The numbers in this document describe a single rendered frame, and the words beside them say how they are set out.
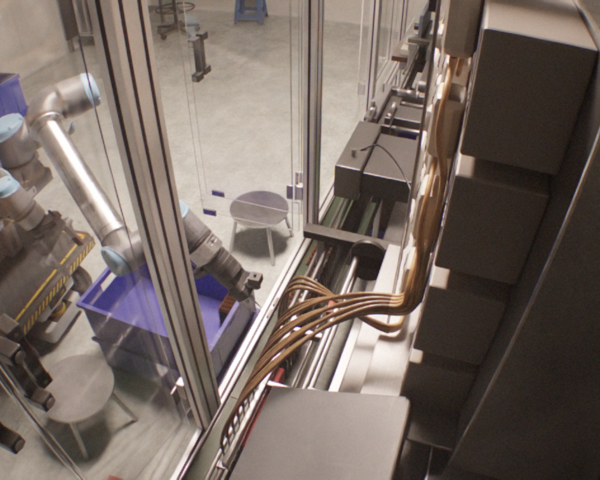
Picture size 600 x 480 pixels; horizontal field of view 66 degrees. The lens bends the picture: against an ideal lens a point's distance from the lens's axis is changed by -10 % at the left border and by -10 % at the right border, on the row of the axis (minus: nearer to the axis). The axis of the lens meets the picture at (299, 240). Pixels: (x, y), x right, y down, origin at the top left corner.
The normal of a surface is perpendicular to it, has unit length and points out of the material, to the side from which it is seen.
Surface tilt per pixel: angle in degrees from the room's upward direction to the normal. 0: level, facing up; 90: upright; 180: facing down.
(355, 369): 0
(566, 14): 0
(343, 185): 90
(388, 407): 20
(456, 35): 90
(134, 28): 90
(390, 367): 0
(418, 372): 90
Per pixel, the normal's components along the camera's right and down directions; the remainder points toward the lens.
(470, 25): 0.05, 0.66
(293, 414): -0.32, -0.78
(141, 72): 0.94, 0.22
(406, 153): 0.00, -0.75
